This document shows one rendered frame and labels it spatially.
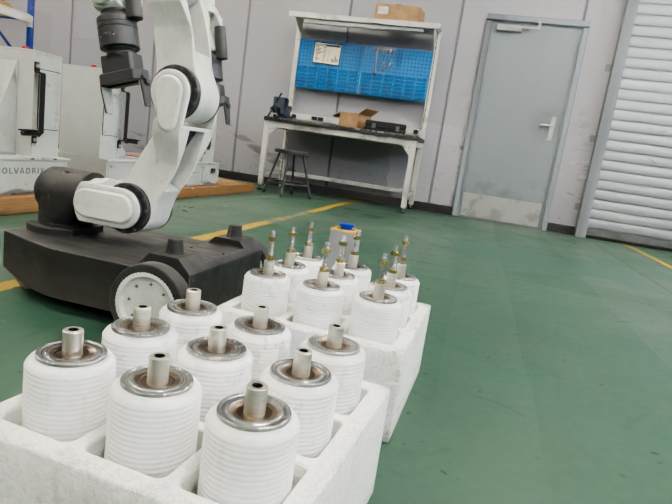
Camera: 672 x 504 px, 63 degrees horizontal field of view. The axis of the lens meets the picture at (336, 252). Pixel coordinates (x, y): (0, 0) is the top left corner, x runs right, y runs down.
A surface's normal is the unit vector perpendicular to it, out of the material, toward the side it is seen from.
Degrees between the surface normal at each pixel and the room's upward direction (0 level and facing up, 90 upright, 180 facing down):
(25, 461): 90
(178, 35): 90
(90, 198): 90
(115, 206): 90
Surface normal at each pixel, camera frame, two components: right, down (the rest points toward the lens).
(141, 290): -0.26, 0.15
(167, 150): -0.29, 0.54
